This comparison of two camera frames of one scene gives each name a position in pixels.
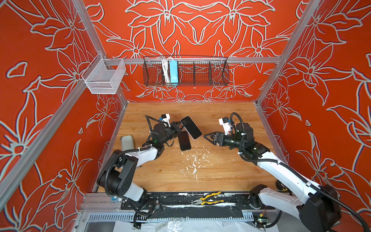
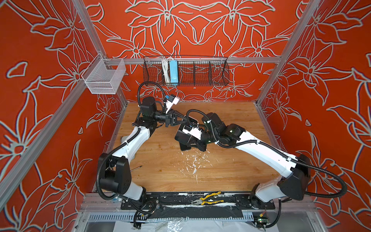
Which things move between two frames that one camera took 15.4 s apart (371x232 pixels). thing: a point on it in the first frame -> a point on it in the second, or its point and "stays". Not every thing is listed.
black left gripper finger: (180, 124) -> (176, 113)
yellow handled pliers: (201, 201) stays
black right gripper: (212, 134) -> (200, 144)
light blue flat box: (174, 71) stays
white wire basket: (104, 76) stays
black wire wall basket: (192, 71) stays
